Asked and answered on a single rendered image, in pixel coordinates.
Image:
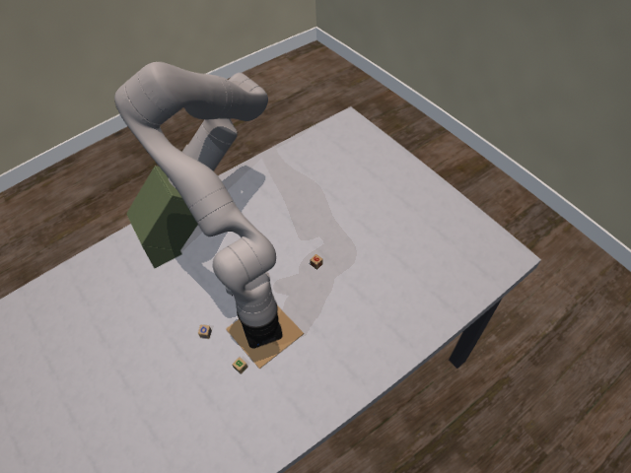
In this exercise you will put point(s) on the tan square mat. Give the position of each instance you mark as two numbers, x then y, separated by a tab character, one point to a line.
264	354

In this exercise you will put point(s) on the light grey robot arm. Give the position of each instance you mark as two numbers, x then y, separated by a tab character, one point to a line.
153	95

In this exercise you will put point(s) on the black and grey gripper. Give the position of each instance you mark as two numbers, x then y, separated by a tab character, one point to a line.
261	324

